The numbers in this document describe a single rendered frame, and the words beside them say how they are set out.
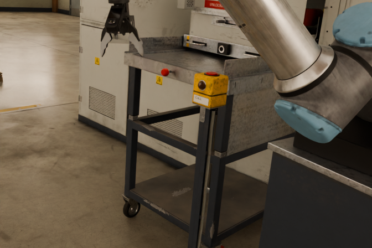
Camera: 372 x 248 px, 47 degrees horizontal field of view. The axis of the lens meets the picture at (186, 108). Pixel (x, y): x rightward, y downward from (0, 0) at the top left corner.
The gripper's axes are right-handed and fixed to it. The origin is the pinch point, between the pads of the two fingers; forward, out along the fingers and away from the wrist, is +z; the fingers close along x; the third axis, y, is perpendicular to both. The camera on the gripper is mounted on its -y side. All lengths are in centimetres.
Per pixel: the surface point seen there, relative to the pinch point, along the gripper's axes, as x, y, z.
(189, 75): -20.8, 19.2, 11.3
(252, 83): -45, 19, 14
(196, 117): -11, 101, 59
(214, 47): -27, 57, 8
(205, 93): -31.2, -15.8, 7.7
